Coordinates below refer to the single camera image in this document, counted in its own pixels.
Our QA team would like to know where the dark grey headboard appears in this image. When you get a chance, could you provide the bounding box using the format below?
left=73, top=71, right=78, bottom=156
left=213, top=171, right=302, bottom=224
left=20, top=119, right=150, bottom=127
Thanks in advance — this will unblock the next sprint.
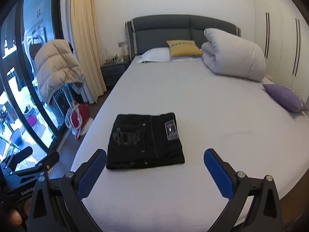
left=125, top=14, right=241, bottom=60

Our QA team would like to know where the purple cushion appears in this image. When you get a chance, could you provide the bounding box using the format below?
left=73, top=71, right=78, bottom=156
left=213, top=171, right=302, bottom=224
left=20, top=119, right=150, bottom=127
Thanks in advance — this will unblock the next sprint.
left=262, top=84, right=307, bottom=113

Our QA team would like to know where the yellow cushion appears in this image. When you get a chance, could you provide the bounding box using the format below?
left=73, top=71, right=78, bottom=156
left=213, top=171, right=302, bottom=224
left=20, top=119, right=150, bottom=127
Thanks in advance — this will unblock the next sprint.
left=166, top=40, right=203, bottom=58

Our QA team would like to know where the red and white bag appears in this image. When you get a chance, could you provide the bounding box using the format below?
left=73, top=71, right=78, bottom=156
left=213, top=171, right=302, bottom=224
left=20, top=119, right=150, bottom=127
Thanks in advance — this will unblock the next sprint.
left=65, top=101, right=93, bottom=140

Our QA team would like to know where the grey nightstand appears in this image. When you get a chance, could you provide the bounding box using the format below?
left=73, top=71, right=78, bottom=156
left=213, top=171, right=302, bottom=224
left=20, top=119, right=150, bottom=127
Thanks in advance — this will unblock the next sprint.
left=101, top=59, right=130, bottom=87

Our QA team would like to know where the white folded duvet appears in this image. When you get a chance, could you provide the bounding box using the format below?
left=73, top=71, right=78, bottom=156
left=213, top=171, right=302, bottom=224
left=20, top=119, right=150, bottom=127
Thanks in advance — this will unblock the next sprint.
left=201, top=28, right=267, bottom=82

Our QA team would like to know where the beige puffer jacket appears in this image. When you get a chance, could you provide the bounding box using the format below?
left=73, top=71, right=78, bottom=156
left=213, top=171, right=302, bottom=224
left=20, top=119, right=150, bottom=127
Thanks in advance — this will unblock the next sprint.
left=35, top=39, right=85, bottom=104

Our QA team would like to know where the white wardrobe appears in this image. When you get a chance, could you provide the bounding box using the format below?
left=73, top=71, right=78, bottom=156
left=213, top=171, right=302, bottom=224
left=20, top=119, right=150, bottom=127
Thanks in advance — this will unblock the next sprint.
left=254, top=0, right=308, bottom=101

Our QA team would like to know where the person's left hand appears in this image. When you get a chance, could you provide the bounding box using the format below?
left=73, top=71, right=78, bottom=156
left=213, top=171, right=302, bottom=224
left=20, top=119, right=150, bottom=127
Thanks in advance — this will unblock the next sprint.
left=8, top=199, right=31, bottom=226

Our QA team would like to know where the white pillow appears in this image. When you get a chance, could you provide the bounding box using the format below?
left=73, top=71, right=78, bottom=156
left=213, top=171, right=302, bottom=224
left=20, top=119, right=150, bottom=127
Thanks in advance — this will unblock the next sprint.
left=137, top=47, right=202, bottom=63

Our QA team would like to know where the cream curtain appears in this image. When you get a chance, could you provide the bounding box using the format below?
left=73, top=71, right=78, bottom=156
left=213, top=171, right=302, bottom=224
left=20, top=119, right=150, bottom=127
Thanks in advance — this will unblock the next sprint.
left=70, top=0, right=107, bottom=102

